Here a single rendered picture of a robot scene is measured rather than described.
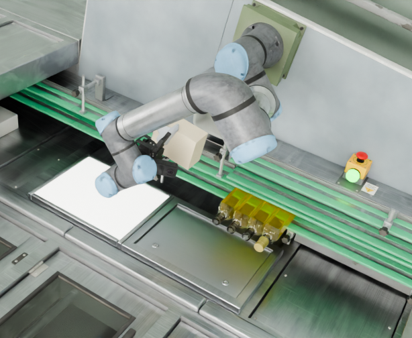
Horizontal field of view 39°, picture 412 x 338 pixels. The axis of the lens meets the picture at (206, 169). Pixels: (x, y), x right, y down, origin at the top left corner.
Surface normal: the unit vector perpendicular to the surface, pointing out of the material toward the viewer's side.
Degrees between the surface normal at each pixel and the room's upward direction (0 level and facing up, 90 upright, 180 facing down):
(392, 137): 0
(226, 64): 8
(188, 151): 0
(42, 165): 90
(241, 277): 90
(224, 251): 90
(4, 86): 90
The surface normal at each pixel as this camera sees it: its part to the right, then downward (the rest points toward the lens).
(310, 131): -0.51, 0.45
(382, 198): 0.13, -0.80
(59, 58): 0.85, 0.40
